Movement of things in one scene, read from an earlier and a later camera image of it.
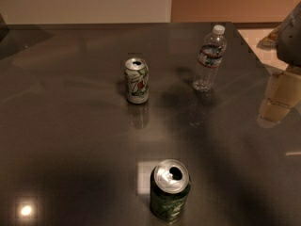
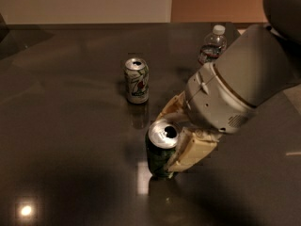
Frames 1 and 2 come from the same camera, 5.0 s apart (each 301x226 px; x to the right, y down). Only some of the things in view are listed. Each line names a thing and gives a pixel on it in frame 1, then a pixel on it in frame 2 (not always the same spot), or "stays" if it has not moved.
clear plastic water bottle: x=211 y=54 stays
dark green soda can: x=169 y=188 to x=160 y=144
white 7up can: x=136 y=80 stays
